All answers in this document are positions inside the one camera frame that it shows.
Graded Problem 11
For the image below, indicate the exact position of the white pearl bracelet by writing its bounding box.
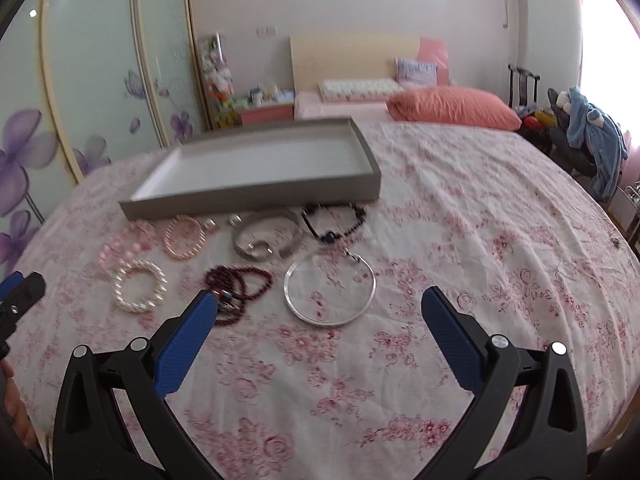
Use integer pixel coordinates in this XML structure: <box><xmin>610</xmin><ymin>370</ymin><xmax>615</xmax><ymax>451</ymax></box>
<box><xmin>110</xmin><ymin>258</ymin><xmax>168</xmax><ymax>316</ymax></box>

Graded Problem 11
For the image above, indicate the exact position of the pink bead bracelet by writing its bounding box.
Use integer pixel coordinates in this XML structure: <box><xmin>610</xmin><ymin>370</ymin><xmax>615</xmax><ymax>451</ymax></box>
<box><xmin>98</xmin><ymin>219</ymin><xmax>158</xmax><ymax>276</ymax></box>

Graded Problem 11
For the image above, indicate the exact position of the peach pearl bracelet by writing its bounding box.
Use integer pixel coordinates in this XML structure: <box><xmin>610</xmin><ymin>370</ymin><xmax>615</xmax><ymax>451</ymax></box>
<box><xmin>162</xmin><ymin>213</ymin><xmax>210</xmax><ymax>261</ymax></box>

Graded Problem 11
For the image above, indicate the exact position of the dark red bead necklace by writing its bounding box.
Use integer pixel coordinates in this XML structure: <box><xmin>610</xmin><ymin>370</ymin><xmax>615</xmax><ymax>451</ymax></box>
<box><xmin>202</xmin><ymin>264</ymin><xmax>275</xmax><ymax>328</ymax></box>

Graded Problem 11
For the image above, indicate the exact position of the thin silver bangle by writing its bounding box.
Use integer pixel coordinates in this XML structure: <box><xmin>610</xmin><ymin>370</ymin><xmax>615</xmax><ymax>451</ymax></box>
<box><xmin>282</xmin><ymin>249</ymin><xmax>376</xmax><ymax>328</ymax></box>

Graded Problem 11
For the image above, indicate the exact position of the wide silver cuff bracelet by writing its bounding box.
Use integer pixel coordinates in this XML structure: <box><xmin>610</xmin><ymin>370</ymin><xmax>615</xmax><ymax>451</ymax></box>
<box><xmin>231</xmin><ymin>207</ymin><xmax>305</xmax><ymax>262</ymax></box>

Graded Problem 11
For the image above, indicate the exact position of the black bead bracelet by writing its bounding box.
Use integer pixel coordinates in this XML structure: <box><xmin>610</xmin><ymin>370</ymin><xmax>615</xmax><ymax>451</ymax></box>
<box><xmin>300</xmin><ymin>200</ymin><xmax>369</xmax><ymax>245</ymax></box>

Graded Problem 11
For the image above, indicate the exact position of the person's left hand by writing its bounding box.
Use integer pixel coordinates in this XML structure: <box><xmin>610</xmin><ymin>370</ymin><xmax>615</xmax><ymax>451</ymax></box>
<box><xmin>1</xmin><ymin>360</ymin><xmax>37</xmax><ymax>448</ymax></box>

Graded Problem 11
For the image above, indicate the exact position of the left pearl earring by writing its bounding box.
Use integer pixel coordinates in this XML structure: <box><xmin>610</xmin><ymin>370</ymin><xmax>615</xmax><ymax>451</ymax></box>
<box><xmin>202</xmin><ymin>218</ymin><xmax>218</xmax><ymax>233</ymax></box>

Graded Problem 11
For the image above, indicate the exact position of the pearl earring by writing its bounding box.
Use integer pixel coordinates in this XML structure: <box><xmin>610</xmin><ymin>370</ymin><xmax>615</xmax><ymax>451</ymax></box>
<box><xmin>227</xmin><ymin>214</ymin><xmax>242</xmax><ymax>226</ymax></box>
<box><xmin>202</xmin><ymin>218</ymin><xmax>218</xmax><ymax>233</ymax></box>

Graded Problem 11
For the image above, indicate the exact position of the right pearl earring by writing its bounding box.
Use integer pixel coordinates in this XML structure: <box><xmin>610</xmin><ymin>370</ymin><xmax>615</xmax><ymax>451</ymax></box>
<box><xmin>227</xmin><ymin>214</ymin><xmax>242</xmax><ymax>226</ymax></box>

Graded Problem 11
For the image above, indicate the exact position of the floral pink bedsheet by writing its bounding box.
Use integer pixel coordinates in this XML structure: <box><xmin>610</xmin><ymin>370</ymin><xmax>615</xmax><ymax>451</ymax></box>
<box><xmin>6</xmin><ymin>118</ymin><xmax>640</xmax><ymax>480</ymax></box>

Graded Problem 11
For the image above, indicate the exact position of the sliding wardrobe with flowers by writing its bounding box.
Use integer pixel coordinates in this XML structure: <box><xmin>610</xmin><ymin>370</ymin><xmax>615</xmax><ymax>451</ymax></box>
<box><xmin>1</xmin><ymin>0</ymin><xmax>207</xmax><ymax>272</ymax></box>

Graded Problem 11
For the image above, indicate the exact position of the plush toy display tube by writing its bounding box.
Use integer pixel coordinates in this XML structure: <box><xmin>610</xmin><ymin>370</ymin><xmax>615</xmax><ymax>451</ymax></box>
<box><xmin>198</xmin><ymin>34</ymin><xmax>238</xmax><ymax>129</ymax></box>

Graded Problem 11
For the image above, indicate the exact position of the blue garment on chair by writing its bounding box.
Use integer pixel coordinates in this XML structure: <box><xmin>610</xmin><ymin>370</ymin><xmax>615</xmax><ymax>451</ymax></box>
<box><xmin>566</xmin><ymin>87</ymin><xmax>628</xmax><ymax>203</ymax></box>

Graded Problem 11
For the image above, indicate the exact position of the pink nightstand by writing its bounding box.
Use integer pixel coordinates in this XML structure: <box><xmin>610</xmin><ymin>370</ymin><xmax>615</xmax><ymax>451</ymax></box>
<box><xmin>236</xmin><ymin>103</ymin><xmax>294</xmax><ymax>126</ymax></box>

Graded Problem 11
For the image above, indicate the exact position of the grey cardboard tray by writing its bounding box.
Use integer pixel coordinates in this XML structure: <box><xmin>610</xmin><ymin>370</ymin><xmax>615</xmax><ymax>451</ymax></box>
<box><xmin>119</xmin><ymin>117</ymin><xmax>382</xmax><ymax>220</ymax></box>

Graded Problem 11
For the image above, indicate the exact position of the orange folded quilt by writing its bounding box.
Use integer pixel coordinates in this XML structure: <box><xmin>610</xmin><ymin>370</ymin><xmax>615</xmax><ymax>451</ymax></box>
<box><xmin>386</xmin><ymin>86</ymin><xmax>522</xmax><ymax>131</ymax></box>

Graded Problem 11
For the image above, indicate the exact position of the pink mattress sheet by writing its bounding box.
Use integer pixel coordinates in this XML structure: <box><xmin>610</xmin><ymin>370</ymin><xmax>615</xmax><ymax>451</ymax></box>
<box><xmin>294</xmin><ymin>91</ymin><xmax>394</xmax><ymax>122</ymax></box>

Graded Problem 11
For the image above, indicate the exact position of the black wooden chair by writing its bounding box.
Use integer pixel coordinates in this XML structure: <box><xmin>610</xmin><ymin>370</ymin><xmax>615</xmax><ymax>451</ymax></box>
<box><xmin>508</xmin><ymin>64</ymin><xmax>540</xmax><ymax>110</ymax></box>

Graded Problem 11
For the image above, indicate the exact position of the beige pink headboard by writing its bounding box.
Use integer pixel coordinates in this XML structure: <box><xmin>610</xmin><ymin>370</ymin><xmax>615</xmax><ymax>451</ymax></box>
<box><xmin>290</xmin><ymin>32</ymin><xmax>449</xmax><ymax>92</ymax></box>

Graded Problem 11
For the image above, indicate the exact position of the purple patterned pillow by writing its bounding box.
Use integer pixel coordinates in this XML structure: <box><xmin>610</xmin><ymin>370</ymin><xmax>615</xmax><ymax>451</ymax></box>
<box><xmin>395</xmin><ymin>58</ymin><xmax>438</xmax><ymax>87</ymax></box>

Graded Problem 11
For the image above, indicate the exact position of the floral white pillow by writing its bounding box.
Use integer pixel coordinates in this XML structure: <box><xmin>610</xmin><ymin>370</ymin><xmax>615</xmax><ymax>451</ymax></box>
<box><xmin>319</xmin><ymin>78</ymin><xmax>404</xmax><ymax>102</ymax></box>

